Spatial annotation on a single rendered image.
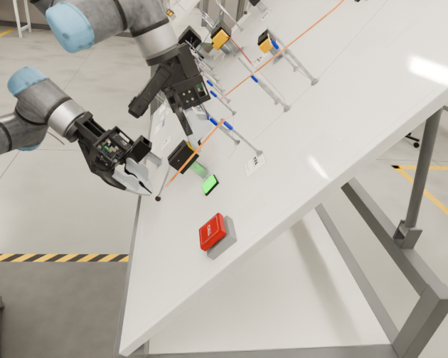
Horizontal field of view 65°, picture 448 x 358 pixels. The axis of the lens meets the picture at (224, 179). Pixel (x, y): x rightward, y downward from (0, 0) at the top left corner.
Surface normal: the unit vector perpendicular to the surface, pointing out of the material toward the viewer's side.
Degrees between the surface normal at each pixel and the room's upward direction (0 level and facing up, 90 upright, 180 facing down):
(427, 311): 90
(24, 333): 0
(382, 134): 52
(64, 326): 0
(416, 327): 90
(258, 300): 0
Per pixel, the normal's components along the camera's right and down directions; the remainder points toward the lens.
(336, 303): 0.11, -0.85
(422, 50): -0.70, -0.55
